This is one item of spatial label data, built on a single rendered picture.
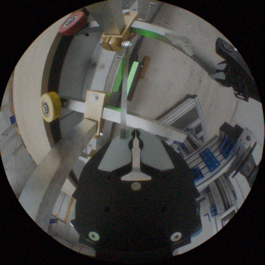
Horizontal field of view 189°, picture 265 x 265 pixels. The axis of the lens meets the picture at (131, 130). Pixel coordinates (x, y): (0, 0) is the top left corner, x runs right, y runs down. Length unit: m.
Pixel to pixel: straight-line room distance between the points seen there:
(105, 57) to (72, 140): 0.42
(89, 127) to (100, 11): 0.22
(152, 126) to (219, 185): 0.66
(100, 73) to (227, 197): 1.06
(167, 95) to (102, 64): 0.88
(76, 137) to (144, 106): 0.97
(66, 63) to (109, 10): 0.27
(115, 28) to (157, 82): 0.95
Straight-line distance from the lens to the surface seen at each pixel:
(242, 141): 0.59
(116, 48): 0.22
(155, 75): 1.08
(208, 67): 0.28
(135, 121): 0.20
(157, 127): 0.22
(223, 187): 0.73
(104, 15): 0.17
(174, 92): 1.16
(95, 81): 0.46
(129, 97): 0.33
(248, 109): 2.88
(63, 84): 0.38
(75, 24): 0.27
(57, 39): 0.32
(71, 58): 0.40
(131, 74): 0.33
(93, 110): 0.21
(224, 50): 0.21
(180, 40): 0.24
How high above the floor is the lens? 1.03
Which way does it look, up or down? 61 degrees down
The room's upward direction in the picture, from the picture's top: 176 degrees counter-clockwise
